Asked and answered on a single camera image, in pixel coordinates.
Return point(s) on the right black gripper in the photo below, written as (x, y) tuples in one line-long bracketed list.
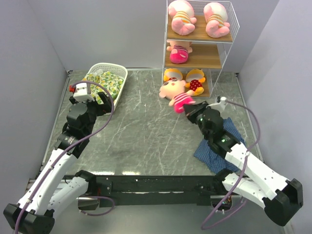
[(191, 110)]

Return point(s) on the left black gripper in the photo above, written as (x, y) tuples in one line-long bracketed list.
[(102, 108)]

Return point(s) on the orange bear plush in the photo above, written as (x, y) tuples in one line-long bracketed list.
[(172, 73), (194, 81)]

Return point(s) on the pink striped doll front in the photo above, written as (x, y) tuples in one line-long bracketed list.
[(179, 51)]

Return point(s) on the pink pig plush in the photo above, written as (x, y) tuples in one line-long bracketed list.
[(216, 19), (183, 17)]

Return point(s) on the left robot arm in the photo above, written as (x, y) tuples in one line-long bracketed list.
[(69, 146)]

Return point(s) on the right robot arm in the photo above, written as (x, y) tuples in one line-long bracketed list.
[(279, 197)]

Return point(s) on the lemon print cloth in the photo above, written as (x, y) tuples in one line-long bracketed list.
[(108, 80)]

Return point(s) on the white plastic basket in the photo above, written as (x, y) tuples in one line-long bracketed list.
[(116, 69)]

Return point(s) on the blue checkered cloth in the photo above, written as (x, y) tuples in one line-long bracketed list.
[(214, 162)]

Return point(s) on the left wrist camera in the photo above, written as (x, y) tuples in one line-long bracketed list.
[(81, 92)]

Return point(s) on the white wire wooden shelf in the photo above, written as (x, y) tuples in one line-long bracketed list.
[(208, 54)]

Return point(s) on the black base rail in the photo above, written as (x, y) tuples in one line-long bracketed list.
[(126, 190)]

